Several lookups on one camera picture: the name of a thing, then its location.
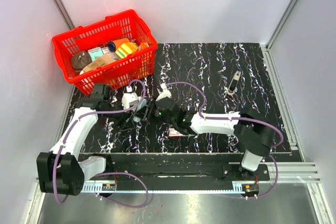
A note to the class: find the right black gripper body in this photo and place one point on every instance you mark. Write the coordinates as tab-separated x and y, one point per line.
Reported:
169	120

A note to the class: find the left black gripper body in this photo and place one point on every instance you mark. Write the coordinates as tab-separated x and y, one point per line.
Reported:
119	120

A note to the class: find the light blue small stapler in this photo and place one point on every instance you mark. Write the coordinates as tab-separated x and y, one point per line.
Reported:
140	111

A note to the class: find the white black large stapler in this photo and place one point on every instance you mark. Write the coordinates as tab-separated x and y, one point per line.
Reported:
233	84

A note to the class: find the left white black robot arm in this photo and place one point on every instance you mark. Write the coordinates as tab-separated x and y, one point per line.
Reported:
59	170

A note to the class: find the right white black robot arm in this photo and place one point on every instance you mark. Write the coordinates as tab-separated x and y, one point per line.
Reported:
248	126

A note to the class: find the red staple box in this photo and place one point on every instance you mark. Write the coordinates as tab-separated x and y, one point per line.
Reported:
174	133

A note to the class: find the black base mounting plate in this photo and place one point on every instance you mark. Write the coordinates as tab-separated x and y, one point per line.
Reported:
179	172

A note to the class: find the orange small packet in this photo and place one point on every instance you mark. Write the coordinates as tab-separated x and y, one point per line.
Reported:
143	45

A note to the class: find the yellow green striped sponge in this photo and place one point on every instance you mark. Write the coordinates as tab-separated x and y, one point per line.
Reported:
126	49

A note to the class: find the brown cardboard package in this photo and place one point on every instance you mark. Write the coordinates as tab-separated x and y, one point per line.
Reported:
105	59

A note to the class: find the orange cylinder blue cap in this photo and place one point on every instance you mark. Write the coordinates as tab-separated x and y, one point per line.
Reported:
115	44

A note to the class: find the teal small box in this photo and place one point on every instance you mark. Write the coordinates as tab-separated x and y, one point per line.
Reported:
95	53

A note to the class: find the brown round bun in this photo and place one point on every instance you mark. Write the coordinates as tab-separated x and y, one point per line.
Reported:
80	60

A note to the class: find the red plastic shopping basket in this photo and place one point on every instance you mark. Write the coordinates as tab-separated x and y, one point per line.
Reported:
126	24

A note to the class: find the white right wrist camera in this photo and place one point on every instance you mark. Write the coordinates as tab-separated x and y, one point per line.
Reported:
163	92

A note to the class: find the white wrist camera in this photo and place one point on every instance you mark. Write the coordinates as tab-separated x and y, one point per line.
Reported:
129	98
163	92

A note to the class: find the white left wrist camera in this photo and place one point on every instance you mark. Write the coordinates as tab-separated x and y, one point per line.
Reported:
129	98

